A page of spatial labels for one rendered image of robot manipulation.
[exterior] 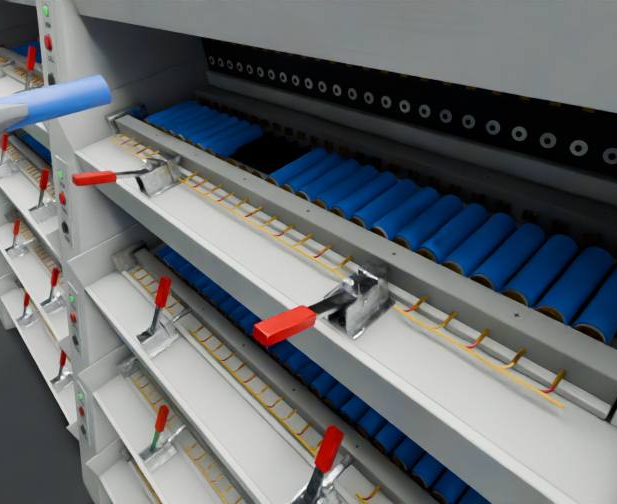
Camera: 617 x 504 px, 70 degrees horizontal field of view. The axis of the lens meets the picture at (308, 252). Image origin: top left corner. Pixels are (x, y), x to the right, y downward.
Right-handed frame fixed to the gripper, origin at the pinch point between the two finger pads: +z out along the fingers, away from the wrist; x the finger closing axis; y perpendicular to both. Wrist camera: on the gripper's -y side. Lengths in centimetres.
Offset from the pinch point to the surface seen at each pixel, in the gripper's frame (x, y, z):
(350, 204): -10.5, -4.9, 20.4
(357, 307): -18.1, -7.5, 13.0
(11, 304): 91, -68, 12
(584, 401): -29.8, -7.6, 16.5
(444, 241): -18.6, -4.7, 20.7
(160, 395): 18, -46, 18
